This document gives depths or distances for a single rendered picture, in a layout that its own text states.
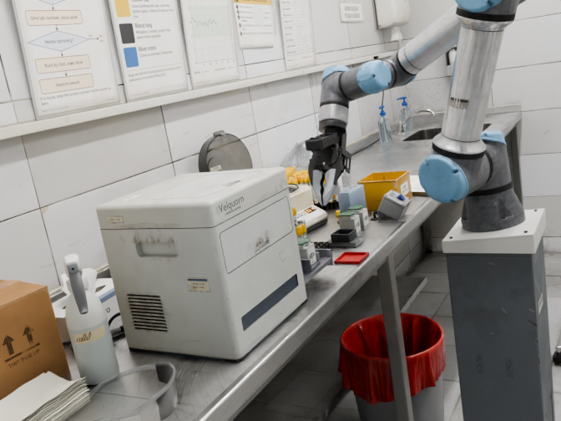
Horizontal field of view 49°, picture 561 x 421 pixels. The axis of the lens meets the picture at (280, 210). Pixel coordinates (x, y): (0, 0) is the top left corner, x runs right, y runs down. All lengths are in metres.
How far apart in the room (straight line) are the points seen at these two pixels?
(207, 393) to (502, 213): 0.84
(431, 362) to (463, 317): 0.46
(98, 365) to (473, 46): 0.95
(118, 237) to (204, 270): 0.20
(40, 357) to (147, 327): 0.20
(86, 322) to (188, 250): 0.22
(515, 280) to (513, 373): 0.25
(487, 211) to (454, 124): 0.26
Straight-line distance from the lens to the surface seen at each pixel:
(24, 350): 1.22
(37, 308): 1.22
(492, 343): 1.64
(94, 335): 1.16
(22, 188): 1.59
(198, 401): 1.05
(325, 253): 1.48
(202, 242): 1.07
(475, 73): 1.35
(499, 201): 1.55
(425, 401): 2.12
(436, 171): 1.41
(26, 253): 1.59
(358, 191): 1.91
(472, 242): 1.52
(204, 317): 1.14
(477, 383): 1.70
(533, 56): 3.91
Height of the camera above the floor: 1.38
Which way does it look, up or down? 13 degrees down
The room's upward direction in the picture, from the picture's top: 10 degrees counter-clockwise
